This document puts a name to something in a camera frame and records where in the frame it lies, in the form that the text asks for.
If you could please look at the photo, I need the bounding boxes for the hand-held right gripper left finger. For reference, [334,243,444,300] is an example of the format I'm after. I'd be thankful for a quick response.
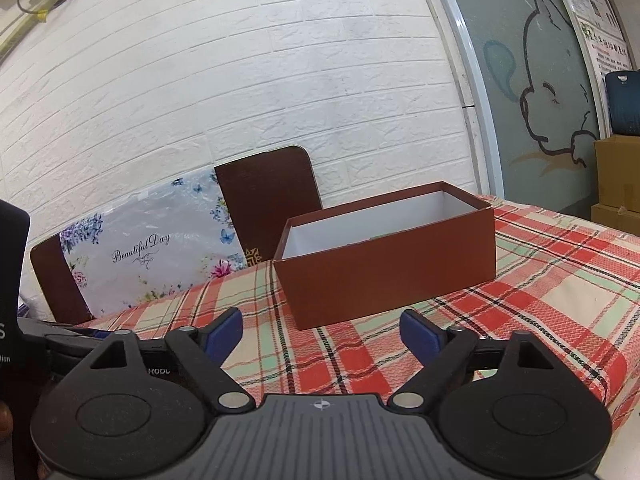
[62,307,253,413]

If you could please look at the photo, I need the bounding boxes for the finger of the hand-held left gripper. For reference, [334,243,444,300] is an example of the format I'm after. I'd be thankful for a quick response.
[20,321,117,378]

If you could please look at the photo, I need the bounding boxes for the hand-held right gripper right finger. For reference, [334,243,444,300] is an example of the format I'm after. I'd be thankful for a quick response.
[387,309,581,411]

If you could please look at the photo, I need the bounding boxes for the reddish brown cardboard box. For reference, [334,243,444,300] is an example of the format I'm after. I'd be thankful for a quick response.
[272,181,497,331]

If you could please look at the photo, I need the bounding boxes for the floral plastic bag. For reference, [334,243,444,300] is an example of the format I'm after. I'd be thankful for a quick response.
[59,167,249,317]

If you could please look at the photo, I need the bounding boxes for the plaid tablecloth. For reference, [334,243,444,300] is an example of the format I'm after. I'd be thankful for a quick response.
[75,194,640,433]

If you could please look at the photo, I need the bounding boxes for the flat cardboard box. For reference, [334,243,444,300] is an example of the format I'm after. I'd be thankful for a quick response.
[591,203,640,237]

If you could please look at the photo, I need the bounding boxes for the large cardboard box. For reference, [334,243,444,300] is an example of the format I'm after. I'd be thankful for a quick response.
[593,135,640,208]

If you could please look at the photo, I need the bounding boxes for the glass door with cartoon drawing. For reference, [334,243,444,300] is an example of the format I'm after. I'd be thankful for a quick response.
[425,0,607,211]

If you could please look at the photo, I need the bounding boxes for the blue chair back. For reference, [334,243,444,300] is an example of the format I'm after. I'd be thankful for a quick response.
[604,70,640,137]

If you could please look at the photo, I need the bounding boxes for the white cable duct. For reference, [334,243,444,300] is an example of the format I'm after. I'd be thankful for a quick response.
[0,0,82,58]

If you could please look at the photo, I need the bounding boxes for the black cable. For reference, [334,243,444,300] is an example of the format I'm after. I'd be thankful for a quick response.
[17,0,49,24]

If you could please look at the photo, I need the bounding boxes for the wall poster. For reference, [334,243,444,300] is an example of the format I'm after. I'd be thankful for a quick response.
[545,0,639,92]

